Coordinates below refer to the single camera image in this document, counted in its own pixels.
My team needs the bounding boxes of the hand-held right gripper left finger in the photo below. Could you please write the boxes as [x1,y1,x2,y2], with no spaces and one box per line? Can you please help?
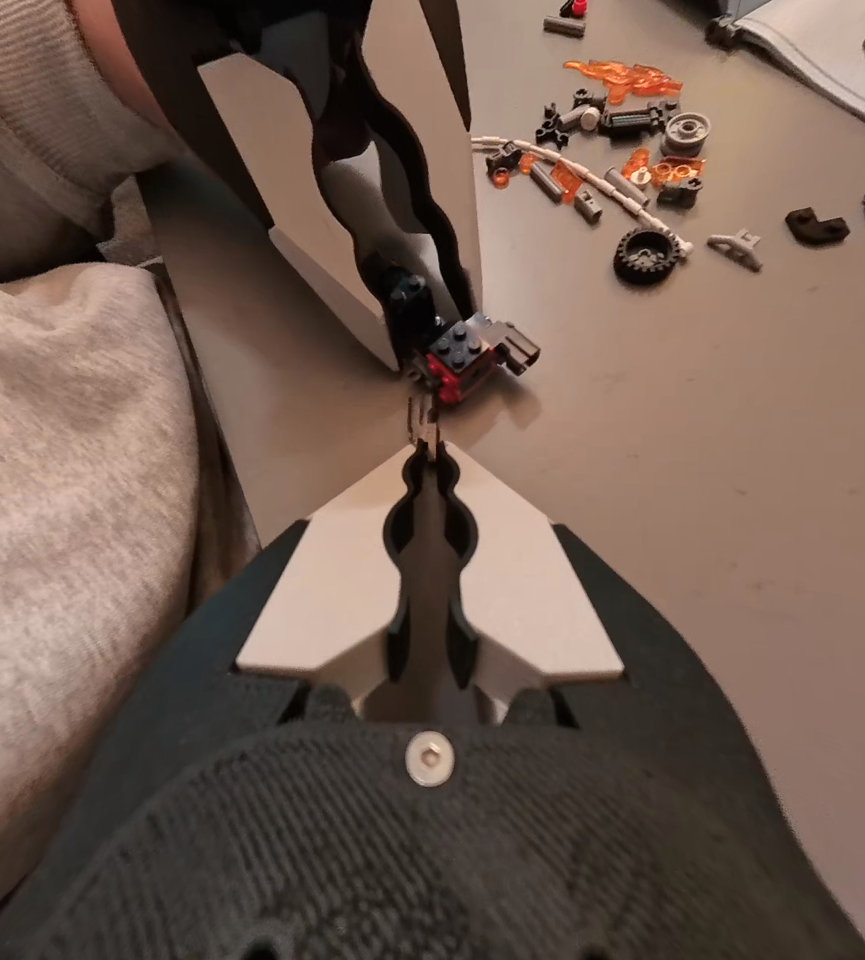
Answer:
[234,442,434,717]

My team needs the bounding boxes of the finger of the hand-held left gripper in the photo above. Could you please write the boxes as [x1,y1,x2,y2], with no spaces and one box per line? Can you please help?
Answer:
[357,0,485,320]
[197,51,405,374]

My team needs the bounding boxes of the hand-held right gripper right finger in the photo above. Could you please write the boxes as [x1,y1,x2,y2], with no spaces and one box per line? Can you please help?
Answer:
[432,442,626,725]

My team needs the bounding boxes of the dark grey lego motorcycle frame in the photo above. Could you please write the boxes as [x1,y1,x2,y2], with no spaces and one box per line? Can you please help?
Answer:
[381,255,544,411]

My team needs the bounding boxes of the small grey lego clip piece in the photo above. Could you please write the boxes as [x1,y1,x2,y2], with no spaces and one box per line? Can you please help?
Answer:
[404,391,443,460]

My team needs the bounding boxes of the black curved lego piece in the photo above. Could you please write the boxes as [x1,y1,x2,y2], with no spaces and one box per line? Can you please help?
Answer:
[785,206,850,245]

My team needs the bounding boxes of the person's left forearm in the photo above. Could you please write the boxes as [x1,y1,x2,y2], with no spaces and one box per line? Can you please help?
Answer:
[0,0,205,245]

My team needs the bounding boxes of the black lego engine block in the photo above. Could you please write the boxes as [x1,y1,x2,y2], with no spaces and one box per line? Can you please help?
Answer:
[599,101,666,141]

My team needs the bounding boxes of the large orange lego flame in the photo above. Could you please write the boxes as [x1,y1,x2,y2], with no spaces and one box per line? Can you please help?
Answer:
[563,60,685,106]

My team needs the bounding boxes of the flat grey lego wheel hub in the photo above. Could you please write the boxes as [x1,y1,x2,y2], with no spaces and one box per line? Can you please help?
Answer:
[661,112,713,159]

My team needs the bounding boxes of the light grey T-shaped lego piece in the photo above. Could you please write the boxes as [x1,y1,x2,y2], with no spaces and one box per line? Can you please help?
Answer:
[706,228,764,271]

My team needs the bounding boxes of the lego instruction booklet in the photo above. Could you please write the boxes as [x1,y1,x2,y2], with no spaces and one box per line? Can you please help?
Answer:
[725,0,865,147]

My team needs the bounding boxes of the person's grey hoodie torso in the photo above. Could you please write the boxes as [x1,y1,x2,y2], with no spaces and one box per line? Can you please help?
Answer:
[0,180,205,950]

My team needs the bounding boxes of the white lego chain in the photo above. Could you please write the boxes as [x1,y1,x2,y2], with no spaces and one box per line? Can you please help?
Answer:
[470,135,696,256]

